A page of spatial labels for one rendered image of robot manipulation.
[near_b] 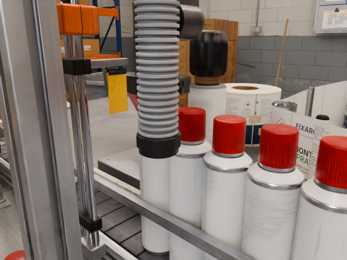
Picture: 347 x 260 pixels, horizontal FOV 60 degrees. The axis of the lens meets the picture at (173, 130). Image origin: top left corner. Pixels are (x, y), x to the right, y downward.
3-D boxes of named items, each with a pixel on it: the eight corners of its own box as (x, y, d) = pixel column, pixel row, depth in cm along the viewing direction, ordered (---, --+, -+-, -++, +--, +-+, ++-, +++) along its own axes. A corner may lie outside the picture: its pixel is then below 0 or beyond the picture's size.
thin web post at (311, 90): (306, 171, 66) (318, 86, 61) (303, 174, 65) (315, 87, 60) (298, 168, 68) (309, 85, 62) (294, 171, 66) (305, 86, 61)
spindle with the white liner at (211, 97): (231, 161, 72) (239, 30, 63) (208, 173, 66) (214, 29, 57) (201, 152, 78) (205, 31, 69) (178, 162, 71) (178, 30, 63)
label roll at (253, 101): (287, 145, 82) (294, 93, 78) (215, 147, 81) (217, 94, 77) (263, 125, 102) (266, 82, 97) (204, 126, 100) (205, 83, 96)
